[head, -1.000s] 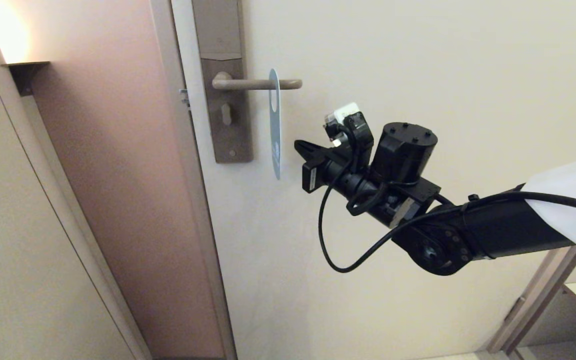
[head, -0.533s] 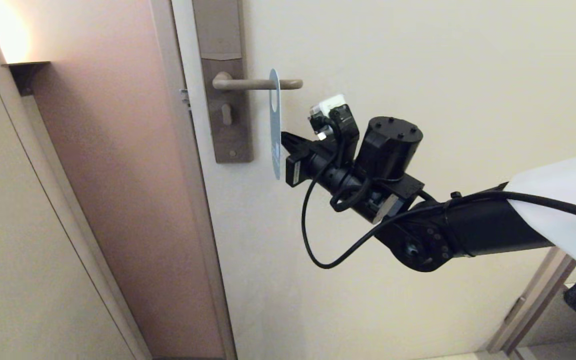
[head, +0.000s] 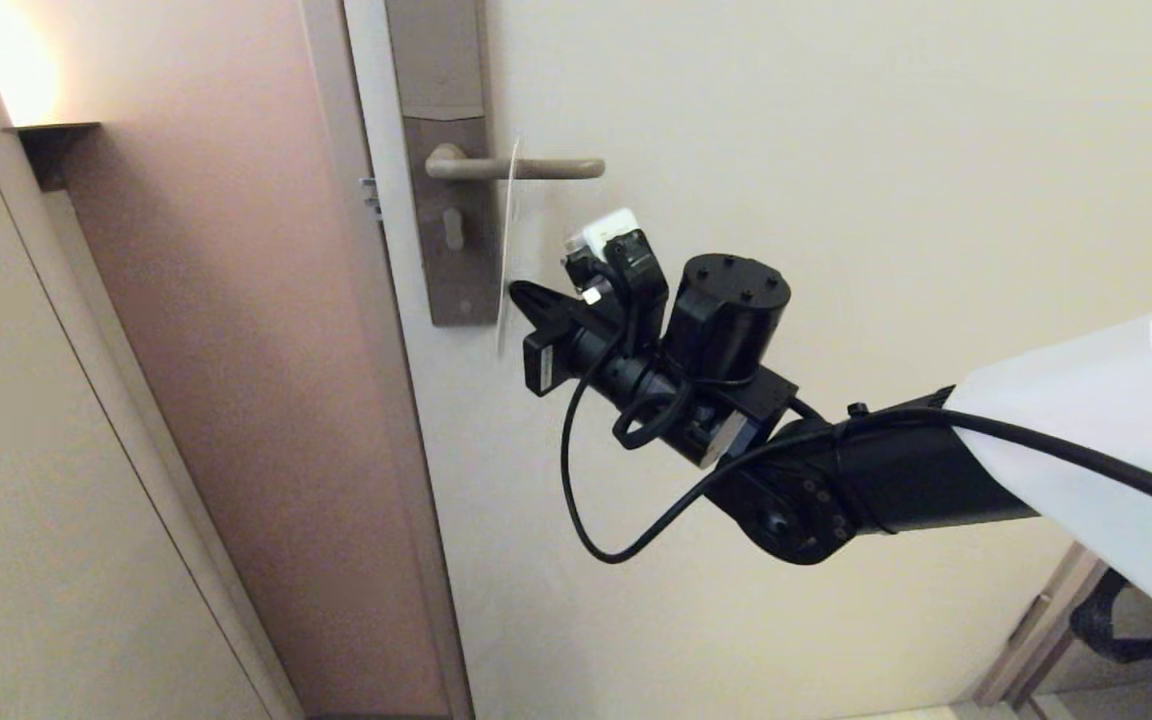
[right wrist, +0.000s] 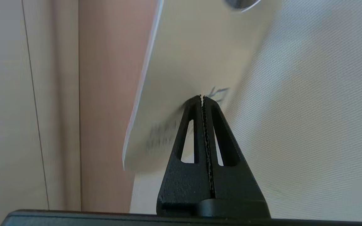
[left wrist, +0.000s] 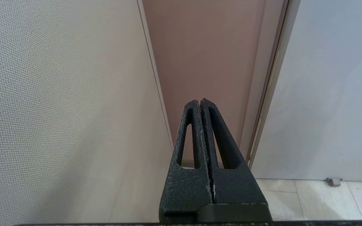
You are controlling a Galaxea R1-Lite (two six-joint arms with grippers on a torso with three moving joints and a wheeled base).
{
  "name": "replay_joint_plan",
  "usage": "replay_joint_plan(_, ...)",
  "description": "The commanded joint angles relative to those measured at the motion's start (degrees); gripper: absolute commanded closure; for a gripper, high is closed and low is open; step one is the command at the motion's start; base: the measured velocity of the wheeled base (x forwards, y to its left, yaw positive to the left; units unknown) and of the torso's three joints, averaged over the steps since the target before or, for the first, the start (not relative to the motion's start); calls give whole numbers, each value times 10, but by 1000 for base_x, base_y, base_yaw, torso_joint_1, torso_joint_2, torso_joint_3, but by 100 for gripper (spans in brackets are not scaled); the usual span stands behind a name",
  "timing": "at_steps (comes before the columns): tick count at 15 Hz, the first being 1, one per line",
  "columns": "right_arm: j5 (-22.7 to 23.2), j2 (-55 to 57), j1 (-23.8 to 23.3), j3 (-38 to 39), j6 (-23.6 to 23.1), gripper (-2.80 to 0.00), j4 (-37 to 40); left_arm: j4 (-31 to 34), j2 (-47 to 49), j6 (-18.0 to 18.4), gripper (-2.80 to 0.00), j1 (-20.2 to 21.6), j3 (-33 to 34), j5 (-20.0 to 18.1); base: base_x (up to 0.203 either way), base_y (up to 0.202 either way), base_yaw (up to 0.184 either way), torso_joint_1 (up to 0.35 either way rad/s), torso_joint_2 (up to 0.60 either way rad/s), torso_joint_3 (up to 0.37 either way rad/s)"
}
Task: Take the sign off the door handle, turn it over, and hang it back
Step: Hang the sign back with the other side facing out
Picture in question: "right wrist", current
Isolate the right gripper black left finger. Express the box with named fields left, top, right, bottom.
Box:
left=156, top=95, right=215, bottom=216

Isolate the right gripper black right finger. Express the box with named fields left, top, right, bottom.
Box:
left=200, top=96, right=271, bottom=219

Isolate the white plastic door hanger sign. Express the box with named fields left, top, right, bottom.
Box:
left=122, top=0, right=283, bottom=172

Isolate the white room door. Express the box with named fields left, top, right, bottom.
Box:
left=131, top=0, right=362, bottom=222

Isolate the brown metal door lock plate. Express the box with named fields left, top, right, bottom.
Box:
left=225, top=0, right=261, bottom=10

